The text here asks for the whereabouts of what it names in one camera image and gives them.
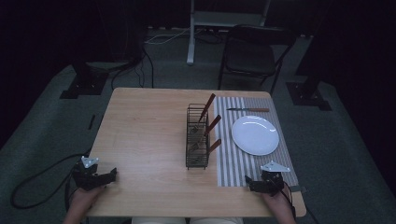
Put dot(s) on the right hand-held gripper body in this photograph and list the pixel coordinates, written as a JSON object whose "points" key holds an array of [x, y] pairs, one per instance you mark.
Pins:
{"points": [[270, 182]]}

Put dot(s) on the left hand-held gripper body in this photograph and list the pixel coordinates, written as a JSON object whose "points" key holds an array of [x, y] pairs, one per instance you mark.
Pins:
{"points": [[88, 179]]}

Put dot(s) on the person's left hand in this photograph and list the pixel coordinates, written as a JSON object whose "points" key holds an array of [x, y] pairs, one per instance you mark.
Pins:
{"points": [[83, 199]]}

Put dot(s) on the person's right hand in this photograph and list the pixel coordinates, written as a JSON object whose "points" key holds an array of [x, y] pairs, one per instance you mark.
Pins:
{"points": [[278, 203]]}

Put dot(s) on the grey striped placemat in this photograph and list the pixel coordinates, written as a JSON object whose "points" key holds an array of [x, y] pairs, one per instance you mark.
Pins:
{"points": [[229, 161]]}

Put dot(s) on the white plate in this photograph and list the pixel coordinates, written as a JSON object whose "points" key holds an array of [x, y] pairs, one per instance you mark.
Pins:
{"points": [[255, 135]]}

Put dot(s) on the small black floor strip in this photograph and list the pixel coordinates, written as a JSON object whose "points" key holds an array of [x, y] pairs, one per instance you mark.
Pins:
{"points": [[91, 122]]}

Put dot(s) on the black folding chair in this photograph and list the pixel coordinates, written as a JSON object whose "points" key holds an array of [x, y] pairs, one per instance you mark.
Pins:
{"points": [[249, 56]]}

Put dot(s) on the black stand with base plate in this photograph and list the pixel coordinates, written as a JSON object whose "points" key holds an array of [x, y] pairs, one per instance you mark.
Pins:
{"points": [[85, 84], [308, 93]]}

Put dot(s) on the white metal stand frame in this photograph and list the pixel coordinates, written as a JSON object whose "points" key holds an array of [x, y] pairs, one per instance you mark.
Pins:
{"points": [[191, 37]]}

